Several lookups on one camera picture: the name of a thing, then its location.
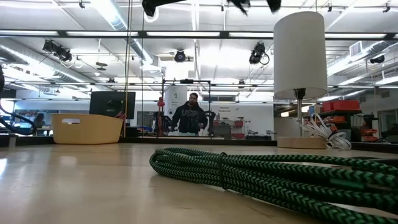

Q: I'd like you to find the white lamp cable bundle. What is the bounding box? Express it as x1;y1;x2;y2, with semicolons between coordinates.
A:
295;112;353;152

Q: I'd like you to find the person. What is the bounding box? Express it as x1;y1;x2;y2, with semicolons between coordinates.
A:
170;92;208;137

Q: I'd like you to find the green braided cable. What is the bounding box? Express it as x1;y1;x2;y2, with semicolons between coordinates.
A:
149;147;398;224

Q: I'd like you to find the black monitor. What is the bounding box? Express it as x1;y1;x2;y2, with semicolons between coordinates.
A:
89;91;136;120

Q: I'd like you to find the black aluminium table frame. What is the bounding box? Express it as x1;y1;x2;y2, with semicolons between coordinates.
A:
0;29;398;154

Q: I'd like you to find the white shade table lamp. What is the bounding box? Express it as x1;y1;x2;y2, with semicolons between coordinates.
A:
272;11;328;150

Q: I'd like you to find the shelf with red bins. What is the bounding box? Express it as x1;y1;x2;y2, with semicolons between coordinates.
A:
306;99;383;144

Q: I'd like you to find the yellow plastic bin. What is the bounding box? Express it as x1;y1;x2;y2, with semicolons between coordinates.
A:
51;113;124;146

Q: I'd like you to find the red hanging item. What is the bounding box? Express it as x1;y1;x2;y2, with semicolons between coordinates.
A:
157;96;165;134

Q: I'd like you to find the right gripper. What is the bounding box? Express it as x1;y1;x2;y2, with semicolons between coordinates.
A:
141;0;251;18

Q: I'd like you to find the black background rig frame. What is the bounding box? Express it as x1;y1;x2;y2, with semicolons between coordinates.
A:
161;78;212;138

